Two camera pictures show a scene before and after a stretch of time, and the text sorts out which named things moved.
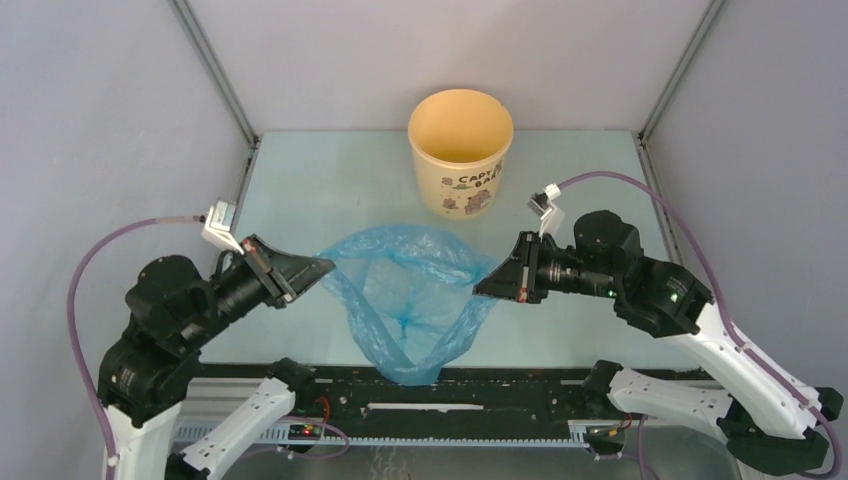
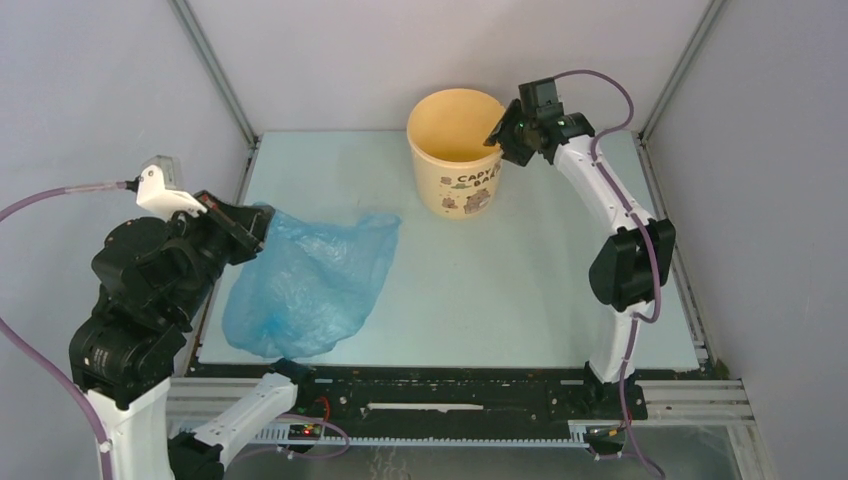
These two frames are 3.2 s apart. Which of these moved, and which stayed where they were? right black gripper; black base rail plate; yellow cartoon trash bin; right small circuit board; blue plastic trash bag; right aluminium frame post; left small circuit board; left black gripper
Moved: blue plastic trash bag; left black gripper; right black gripper
Stayed: right aluminium frame post; yellow cartoon trash bin; right small circuit board; left small circuit board; black base rail plate
